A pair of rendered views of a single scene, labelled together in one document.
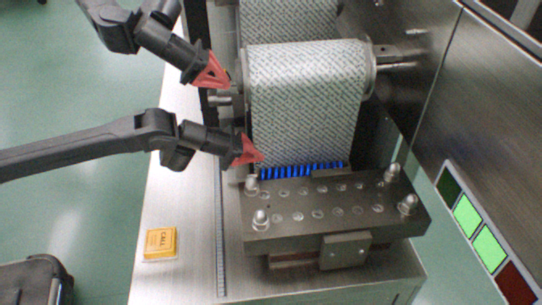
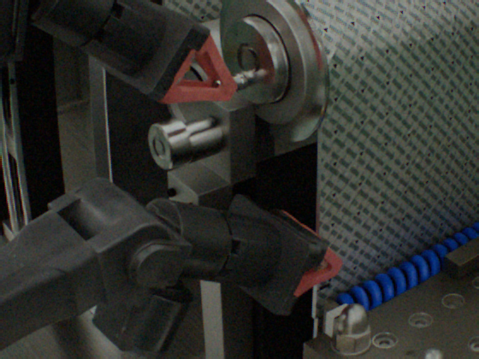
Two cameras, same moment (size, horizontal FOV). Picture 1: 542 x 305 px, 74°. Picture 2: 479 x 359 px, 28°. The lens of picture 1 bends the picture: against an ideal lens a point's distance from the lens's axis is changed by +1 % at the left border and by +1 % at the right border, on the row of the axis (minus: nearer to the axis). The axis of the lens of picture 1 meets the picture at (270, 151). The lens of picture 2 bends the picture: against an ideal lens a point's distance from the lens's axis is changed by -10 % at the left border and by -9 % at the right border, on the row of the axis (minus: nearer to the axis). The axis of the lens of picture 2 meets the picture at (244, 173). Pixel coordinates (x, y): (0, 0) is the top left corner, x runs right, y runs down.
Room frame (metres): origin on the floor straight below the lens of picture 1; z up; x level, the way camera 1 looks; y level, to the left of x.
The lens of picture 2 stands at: (-0.02, 0.43, 1.59)
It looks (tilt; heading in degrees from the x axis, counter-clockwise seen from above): 30 degrees down; 333
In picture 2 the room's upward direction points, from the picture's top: 1 degrees counter-clockwise
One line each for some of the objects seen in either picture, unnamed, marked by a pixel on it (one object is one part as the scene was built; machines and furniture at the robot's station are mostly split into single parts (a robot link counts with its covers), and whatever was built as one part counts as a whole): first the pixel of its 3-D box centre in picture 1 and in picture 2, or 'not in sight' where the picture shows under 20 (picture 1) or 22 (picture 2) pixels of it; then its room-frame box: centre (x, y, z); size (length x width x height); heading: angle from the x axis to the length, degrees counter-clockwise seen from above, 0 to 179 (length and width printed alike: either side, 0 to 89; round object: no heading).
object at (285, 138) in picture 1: (303, 140); (414, 191); (0.62, -0.08, 1.11); 0.23 x 0.01 x 0.18; 98
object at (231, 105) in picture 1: (232, 137); (212, 254); (0.69, 0.10, 1.05); 0.06 x 0.05 x 0.31; 98
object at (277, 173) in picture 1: (303, 171); (422, 270); (0.60, -0.08, 1.03); 0.21 x 0.04 x 0.03; 98
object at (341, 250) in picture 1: (343, 252); not in sight; (0.42, -0.16, 0.96); 0.10 x 0.03 x 0.11; 98
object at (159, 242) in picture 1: (160, 242); not in sight; (0.48, 0.26, 0.91); 0.07 x 0.07 x 0.02; 8
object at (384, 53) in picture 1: (385, 52); not in sight; (0.70, -0.24, 1.28); 0.06 x 0.05 x 0.02; 98
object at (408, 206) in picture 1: (410, 202); not in sight; (0.48, -0.30, 1.05); 0.04 x 0.04 x 0.04
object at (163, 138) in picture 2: (212, 98); (168, 144); (0.69, 0.13, 1.18); 0.04 x 0.02 x 0.04; 8
